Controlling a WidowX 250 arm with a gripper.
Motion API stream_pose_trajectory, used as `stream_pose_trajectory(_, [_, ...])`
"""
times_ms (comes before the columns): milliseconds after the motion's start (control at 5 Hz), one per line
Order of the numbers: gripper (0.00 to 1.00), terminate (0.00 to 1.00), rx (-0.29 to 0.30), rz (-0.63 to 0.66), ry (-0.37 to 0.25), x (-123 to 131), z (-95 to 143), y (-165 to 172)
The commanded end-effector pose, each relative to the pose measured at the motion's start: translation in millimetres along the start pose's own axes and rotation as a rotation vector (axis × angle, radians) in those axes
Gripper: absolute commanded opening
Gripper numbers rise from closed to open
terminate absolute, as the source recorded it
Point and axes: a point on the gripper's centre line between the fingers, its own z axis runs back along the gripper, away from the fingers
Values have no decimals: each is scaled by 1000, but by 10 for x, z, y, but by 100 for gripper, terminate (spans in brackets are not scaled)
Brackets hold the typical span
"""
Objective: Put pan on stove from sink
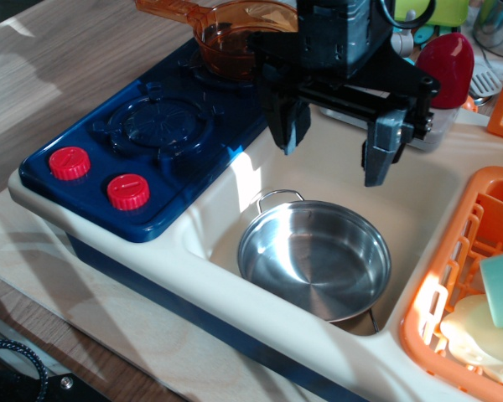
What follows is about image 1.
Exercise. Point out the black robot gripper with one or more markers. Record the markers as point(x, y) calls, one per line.
point(341, 58)

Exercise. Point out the stainless steel pan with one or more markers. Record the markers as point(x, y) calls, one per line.
point(319, 256)

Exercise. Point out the cream toy sink unit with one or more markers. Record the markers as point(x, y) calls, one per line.
point(191, 268)

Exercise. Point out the blue toy stove top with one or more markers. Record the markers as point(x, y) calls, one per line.
point(178, 125)

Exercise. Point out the red stove knob right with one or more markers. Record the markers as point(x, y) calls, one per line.
point(128, 191)

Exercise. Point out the red stove knob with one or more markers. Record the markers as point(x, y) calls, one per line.
point(69, 163)
point(128, 191)

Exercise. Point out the red stove knob left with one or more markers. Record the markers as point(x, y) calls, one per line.
point(69, 163)

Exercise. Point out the red plastic toy object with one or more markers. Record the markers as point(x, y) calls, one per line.
point(449, 59)

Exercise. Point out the orange transparent plastic pot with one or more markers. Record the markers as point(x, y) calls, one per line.
point(222, 31)

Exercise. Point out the white slotted spatula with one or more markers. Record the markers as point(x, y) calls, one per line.
point(484, 85)

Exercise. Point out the green plastic tray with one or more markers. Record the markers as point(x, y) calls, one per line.
point(448, 13)

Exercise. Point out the orange dish rack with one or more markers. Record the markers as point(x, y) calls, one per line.
point(475, 232)

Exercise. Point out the metal cup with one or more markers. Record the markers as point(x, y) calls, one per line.
point(488, 26)

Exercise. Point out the cream plastic plate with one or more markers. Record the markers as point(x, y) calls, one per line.
point(473, 337)

